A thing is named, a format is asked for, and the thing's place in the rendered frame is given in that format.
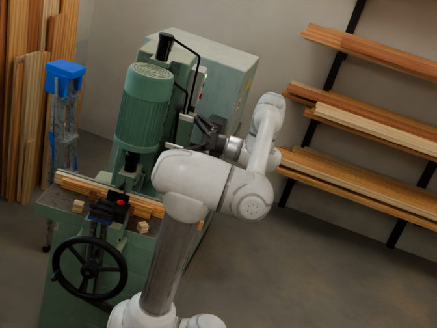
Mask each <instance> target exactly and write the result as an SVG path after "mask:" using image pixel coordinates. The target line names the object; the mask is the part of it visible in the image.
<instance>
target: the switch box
mask: <svg viewBox="0 0 437 328"><path fill-rule="evenodd" d="M196 66H197V64H195V65H194V66H193V68H192V69H191V72H190V76H189V80H188V83H187V88H186V91H187V92H188V99H187V105H188V104H189V98H190V95H191V90H192V84H193V81H194V75H195V71H196ZM206 73H207V68H206V67H204V66H199V69H198V74H197V78H196V83H195V86H194V92H193V95H192V101H191V106H193V107H196V105H197V103H198V101H199V96H200V94H201V92H202V88H203V87H202V85H203V82H204V81H205V80H204V79H205V78H204V77H205V74H206ZM185 97H186V93H185V95H184V98H183V103H185Z"/></svg>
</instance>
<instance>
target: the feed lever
mask: <svg viewBox="0 0 437 328"><path fill-rule="evenodd" d="M174 110H175V111H176V119H175V124H174V134H173V140H172V144H176V136H177V131H178V122H179V114H180V112H181V111H182V110H183V104H182V103H176V104H175V105H174Z"/></svg>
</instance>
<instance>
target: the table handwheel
mask: <svg viewBox="0 0 437 328"><path fill-rule="evenodd" d="M77 243H89V244H93V245H96V246H98V247H101V248H102V249H104V250H106V251H107V252H108V253H109V254H110V255H111V256H112V257H113V258H114V259H115V260H116V262H117V264H118V266H119V267H99V258H98V250H96V251H95V253H94V254H93V255H92V258H91V259H90V260H87V261H85V259H84V258H83V257H82V256H81V255H80V254H79V253H78V252H77V251H76V250H75V248H74V247H73V246H72V245H74V244H77ZM66 248H69V250H70V251H71V252H72V253H73V254H74V255H75V256H76V258H77V259H78V260H79V261H80V263H82V265H83V266H82V267H81V269H80V273H81V275H82V276H83V277H84V278H83V281H82V283H81V285H80V287H79V289H77V288H76V287H74V286H73V285H71V284H70V283H69V282H68V281H67V280H66V278H65V277H64V275H63V274H62V272H61V273H60V276H59V278H58V279H57V280H58V282H59V284H60V285H61V286H62V287H63V288H64V289H65V290H66V291H67V292H69V293H71V294H72V295H74V296H76V297H78V298H80V299H84V300H87V301H106V300H109V299H112V298H114V297H116V296H117V295H118V294H119V293H120V292H121V291H122V290H123V289H124V287H125V285H126V283H127V278H128V270H127V265H126V262H125V260H124V258H123V256H122V255H121V254H120V252H119V251H118V250H117V249H116V248H115V247H113V246H112V245H111V244H110V243H108V242H106V241H104V240H102V239H100V238H97V237H94V236H74V237H71V238H68V239H66V240H64V241H63V242H62V243H60V244H59V245H58V247H57V248H56V249H55V252H54V253H53V257H52V268H53V273H54V272H56V270H58V269H60V257H61V254H62V253H63V251H64V250H65V249H66ZM97 272H120V280H119V283H118V284H117V286H116V287H115V288H114V289H113V290H111V291H109V292H107V293H104V294H90V293H87V292H84V291H83V288H84V287H85V284H86V282H87V280H88V279H93V278H94V277H95V276H96V274H97Z"/></svg>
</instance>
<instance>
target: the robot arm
mask: <svg viewBox="0 0 437 328"><path fill-rule="evenodd" d="M285 109H286V104H285V99H284V97H283V96H282V95H279V94H277V93H273V92H267V93H265V94H264V95H263V96H262V97H261V98H260V99H259V101H258V103H257V105H256V108H255V109H254V113H253V115H252V120H251V124H250V130H249V133H248V136H247V138H246V140H244V139H240V138H238V137H234V136H231V135H230V137H229V138H228V137H227V136H225V135H221V134H217V133H215V132H216V131H217V129H218V126H216V125H214V124H212V123H211V122H210V121H208V119H207V118H205V117H204V116H203V115H201V114H200V113H197V114H196V115H195V116H193V115H189V114H186V115H184V114H181V113H180V114H179V119H182V120H185V121H187V122H192V123H193V122H195V124H196V125H197V126H198V127H199V129H200V130H201V132H202V133H203V136H202V140H201V143H199V144H197V145H194V146H191V147H188V148H185V149H183V147H182V146H179V145H176V144H172V143H169V142H165V147H167V148H171V149H170V150H167V151H164V152H162V153H161V155H160V156H159V158H158V160H157V162H156V164H155V167H154V168H153V171H152V175H151V181H152V185H153V187H154V188H155V190H156V191H157V192H159V193H161V194H162V198H163V206H164V209H165V214H164V216H163V220H162V223H161V227H160V229H159V233H158V236H157V240H156V243H155V247H154V251H153V255H152V259H151V262H150V266H149V268H148V272H147V275H146V279H145V281H144V286H143V289H142V291H141V292H139V293H137V294H135V295H134V296H133V297H132V298H131V300H129V299H128V300H125V301H122V302H120V303H119V304H117V305H116V306H115V307H114V308H113V310H112V312H111V315H110V316H109V320H108V323H107V328H227V327H226V325H225V324H224V322H223V321H222V320H221V319H220V318H218V317H217V316H214V315H212V314H197V315H195V316H193V317H192V318H179V317H177V316H176V307H175V305H174V303H173V302H172V301H173V299H174V296H175V293H176V290H177V287H178V284H179V281H180V278H181V275H182V273H183V269H184V267H185V263H186V261H187V258H188V255H189V252H190V249H191V246H192V243H193V241H194V237H195V235H196V231H197V229H198V225H199V224H200V221H201V220H202V219H204V218H205V217H206V216H207V214H208V213H209V212H210V211H211V210H212V211H214V212H219V213H222V214H224V215H229V216H231V217H235V218H238V219H239V220H241V221H244V222H249V223H251V222H256V221H259V220H260V219H262V218H264V217H265V216H266V215H267V214H268V212H269V210H270V209H271V207H272V203H273V198H274V193H273V188H272V185H271V183H270V181H269V180H268V178H267V177H266V176H265V173H266V172H273V171H275V170H276V169H277V168H278V166H279V164H280V161H281V158H282V154H281V152H280V151H279V150H278V149H277V148H275V147H274V142H275V139H276V136H277V135H278V133H279V132H280V130H281V127H282V124H283V122H284V118H285ZM203 124H205V125H206V126H207V127H208V128H209V129H211V132H209V131H208V130H207V128H205V126H204V125H203ZM203 149H205V152H196V151H197V150H203ZM209 152H213V153H215V154H218V155H222V154H224V156H223V158H225V159H229V160H232V161H234V162H238V163H240V164H241V165H243V166H245V167H247V168H246V170H244V169H241V168H239V167H236V166H234V165H231V164H229V163H226V162H225V161H223V160H221V159H219V158H216V157H213V156H210V155H209Z"/></svg>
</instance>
